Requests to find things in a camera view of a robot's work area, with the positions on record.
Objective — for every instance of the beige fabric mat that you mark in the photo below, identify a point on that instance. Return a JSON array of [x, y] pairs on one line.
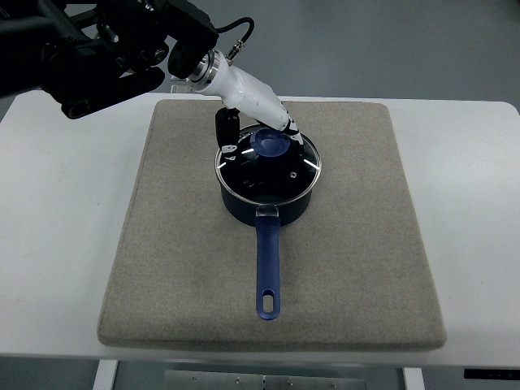
[[350, 274]]

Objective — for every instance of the white right table leg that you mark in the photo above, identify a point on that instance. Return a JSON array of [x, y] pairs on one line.
[[413, 378]]

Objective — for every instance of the lower clear floor marker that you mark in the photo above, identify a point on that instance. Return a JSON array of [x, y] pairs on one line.
[[180, 88]]

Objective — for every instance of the metal plate under table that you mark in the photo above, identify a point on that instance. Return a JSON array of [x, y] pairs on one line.
[[184, 379]]

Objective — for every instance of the dark saucepan blue handle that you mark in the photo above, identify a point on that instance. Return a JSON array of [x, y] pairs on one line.
[[267, 219]]

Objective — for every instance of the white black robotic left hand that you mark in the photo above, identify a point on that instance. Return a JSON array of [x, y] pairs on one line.
[[238, 90]]

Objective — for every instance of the black table control panel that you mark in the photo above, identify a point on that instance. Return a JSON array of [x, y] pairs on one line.
[[492, 374]]

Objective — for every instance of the white left table leg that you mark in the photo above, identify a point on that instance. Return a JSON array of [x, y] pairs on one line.
[[105, 375]]

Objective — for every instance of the glass pot lid blue knob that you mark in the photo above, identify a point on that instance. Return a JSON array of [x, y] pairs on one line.
[[269, 167]]

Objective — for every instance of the white table leg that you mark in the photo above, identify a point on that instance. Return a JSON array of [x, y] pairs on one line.
[[413, 378], [105, 375]]

